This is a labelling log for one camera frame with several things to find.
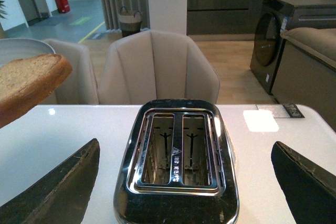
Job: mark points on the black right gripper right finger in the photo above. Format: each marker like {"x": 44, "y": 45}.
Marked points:
{"x": 309, "y": 189}

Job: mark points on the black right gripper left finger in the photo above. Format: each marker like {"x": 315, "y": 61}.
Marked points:
{"x": 62, "y": 195}

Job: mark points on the toast bread slice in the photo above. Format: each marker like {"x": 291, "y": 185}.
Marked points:
{"x": 27, "y": 82}

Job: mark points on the light blue plate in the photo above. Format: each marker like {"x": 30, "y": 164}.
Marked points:
{"x": 22, "y": 48}

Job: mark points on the black label card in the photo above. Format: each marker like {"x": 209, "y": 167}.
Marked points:
{"x": 293, "y": 111}

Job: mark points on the beige chair left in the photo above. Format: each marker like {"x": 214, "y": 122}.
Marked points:
{"x": 81, "y": 86}

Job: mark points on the beige chair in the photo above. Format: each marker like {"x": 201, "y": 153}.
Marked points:
{"x": 81, "y": 86}
{"x": 154, "y": 65}

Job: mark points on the beige cushioned furniture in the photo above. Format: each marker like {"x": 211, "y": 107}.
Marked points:
{"x": 306, "y": 74}

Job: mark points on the chrome two-slot toaster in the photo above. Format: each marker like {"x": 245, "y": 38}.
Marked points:
{"x": 178, "y": 166}

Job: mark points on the beige chair right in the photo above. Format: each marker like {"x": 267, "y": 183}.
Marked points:
{"x": 154, "y": 65}

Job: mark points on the potted green plant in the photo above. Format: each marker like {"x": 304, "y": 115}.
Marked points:
{"x": 3, "y": 16}

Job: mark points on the dark grey washing machine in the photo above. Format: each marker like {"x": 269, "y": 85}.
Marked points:
{"x": 277, "y": 16}

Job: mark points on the woven laundry basket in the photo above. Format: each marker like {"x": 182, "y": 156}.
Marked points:
{"x": 130, "y": 21}

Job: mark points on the red cabinet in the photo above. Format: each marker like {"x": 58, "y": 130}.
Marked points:
{"x": 62, "y": 6}

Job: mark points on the white tall cabinet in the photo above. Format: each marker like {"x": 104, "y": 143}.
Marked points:
{"x": 168, "y": 15}

